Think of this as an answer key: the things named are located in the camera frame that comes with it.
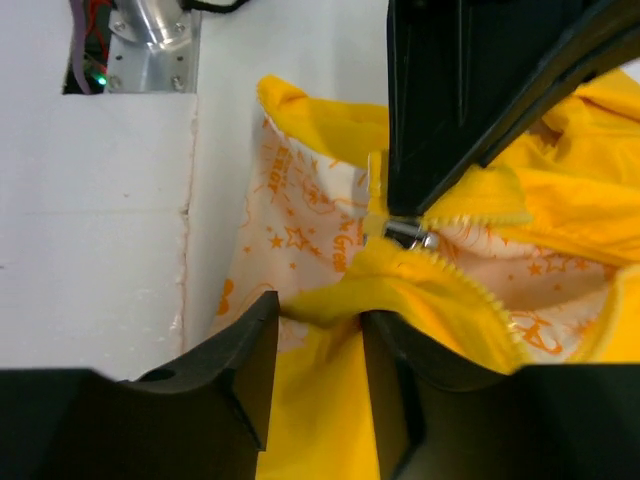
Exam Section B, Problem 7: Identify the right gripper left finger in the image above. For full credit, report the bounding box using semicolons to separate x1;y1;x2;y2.
1;291;279;479

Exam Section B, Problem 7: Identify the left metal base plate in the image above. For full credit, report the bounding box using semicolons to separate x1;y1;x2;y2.
105;0;201;94

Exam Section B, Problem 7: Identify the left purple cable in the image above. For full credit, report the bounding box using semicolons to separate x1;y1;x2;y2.
68;0;94;96

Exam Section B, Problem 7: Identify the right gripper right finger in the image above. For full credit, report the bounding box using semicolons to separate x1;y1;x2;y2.
361;311;639;479

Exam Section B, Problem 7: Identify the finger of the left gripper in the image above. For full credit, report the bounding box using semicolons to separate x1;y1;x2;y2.
477;1;639;166
387;1;588;216

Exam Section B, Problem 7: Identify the yellow zip-up jacket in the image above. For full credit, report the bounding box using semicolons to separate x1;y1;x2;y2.
214;71;639;479

